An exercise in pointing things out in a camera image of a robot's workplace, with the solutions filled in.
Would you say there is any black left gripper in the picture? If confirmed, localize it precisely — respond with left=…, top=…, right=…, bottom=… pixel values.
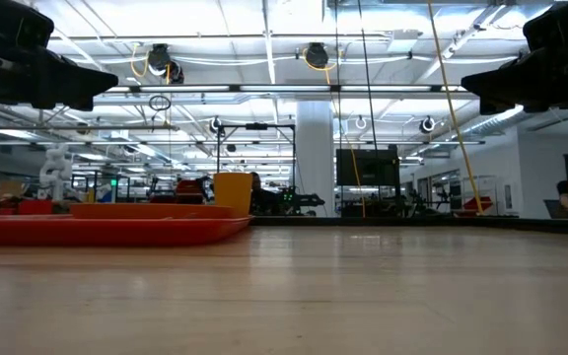
left=0, top=27, right=120, bottom=112

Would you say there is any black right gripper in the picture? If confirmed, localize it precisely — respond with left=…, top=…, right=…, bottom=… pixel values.
left=461, top=45, right=568, bottom=116

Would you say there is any orange ribbed plate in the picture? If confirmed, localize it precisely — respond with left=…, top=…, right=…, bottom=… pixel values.
left=69, top=202, right=239, bottom=221

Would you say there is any yellow plastic cup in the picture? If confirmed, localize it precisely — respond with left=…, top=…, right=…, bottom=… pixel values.
left=212, top=171, right=254, bottom=219

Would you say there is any red plastic tray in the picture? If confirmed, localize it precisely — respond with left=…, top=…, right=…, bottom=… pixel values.
left=0, top=214, right=255, bottom=248

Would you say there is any red angled stand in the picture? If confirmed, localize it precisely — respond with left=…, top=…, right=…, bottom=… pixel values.
left=462, top=195, right=494, bottom=214

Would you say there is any red box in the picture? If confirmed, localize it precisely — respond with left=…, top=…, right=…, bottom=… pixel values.
left=14, top=198, right=54, bottom=216

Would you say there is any black monitor screen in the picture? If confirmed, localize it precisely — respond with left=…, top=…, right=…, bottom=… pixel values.
left=334, top=146, right=402, bottom=188

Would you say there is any white building column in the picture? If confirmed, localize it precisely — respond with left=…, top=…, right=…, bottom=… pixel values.
left=294, top=100, right=337, bottom=218

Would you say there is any overhead light strip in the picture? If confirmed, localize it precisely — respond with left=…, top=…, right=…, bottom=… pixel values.
left=105, top=83, right=468, bottom=96

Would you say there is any black robot with green lights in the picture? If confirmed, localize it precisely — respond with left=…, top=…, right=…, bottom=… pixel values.
left=277, top=185, right=326, bottom=217

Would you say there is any long yellow hanging cord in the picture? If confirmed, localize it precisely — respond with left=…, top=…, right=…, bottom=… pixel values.
left=425, top=0, right=485, bottom=216

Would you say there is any black ceiling cable reel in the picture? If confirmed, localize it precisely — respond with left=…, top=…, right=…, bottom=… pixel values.
left=146, top=42, right=174, bottom=76
left=305, top=41, right=330, bottom=70

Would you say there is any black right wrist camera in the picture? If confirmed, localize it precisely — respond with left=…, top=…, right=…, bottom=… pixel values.
left=522, top=0, right=568, bottom=53

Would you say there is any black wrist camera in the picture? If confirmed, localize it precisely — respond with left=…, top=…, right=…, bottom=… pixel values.
left=522, top=0, right=568, bottom=53
left=0, top=0, right=56, bottom=50

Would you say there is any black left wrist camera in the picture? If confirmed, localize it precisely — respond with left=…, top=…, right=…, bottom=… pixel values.
left=0, top=0, right=56, bottom=50

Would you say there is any black hanging cable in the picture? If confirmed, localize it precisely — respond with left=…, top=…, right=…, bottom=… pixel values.
left=356, top=0, right=383, bottom=152
left=333, top=0, right=341, bottom=150

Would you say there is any yellow reel cord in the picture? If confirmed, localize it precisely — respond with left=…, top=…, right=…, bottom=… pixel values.
left=302, top=46, right=368, bottom=219

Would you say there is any black gantry frame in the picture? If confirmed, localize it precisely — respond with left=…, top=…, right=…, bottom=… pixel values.
left=215, top=122, right=298, bottom=189

